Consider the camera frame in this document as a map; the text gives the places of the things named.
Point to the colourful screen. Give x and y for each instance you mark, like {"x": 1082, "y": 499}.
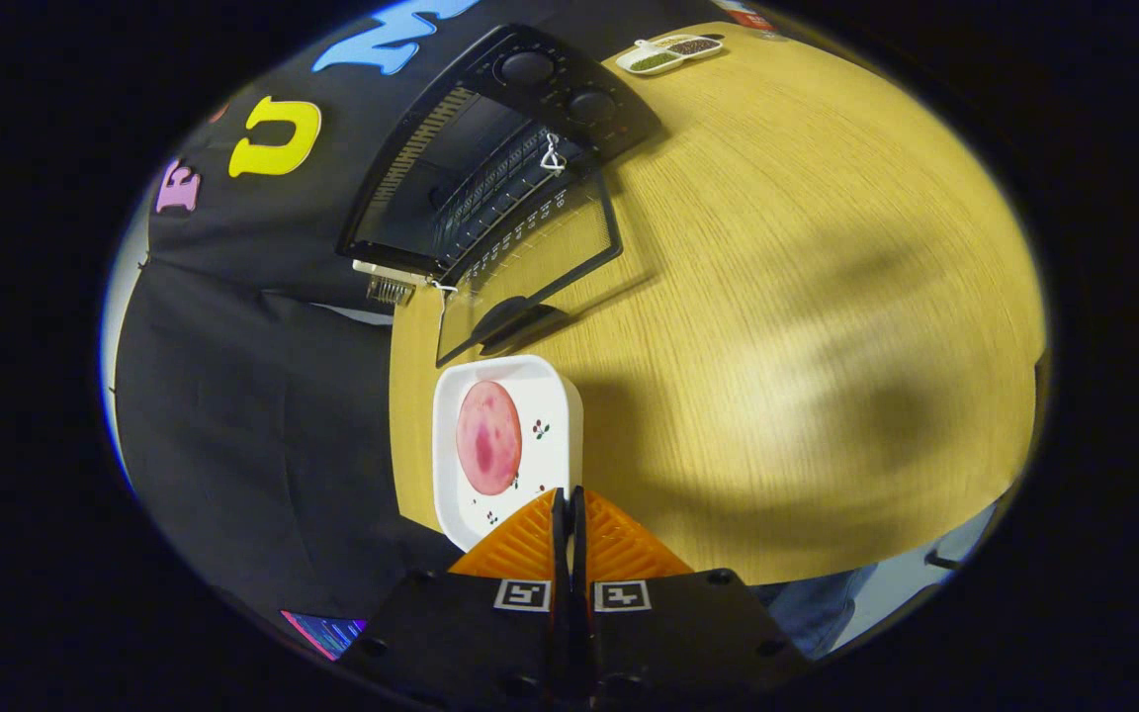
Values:
{"x": 327, "y": 633}

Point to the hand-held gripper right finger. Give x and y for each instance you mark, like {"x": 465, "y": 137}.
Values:
{"x": 688, "y": 633}

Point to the person's blue jeans leg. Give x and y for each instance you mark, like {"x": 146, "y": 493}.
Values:
{"x": 817, "y": 613}

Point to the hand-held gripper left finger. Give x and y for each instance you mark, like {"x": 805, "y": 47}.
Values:
{"x": 461, "y": 633}

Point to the black backdrop cloth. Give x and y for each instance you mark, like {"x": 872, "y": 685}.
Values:
{"x": 253, "y": 435}

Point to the black toaster oven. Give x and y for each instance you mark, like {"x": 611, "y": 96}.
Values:
{"x": 540, "y": 79}

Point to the white square plate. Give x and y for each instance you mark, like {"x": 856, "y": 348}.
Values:
{"x": 550, "y": 465}

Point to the white divided bean dish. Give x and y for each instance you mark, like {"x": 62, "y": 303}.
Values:
{"x": 668, "y": 54}

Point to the pink ham slice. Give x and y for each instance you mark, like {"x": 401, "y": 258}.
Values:
{"x": 488, "y": 440}

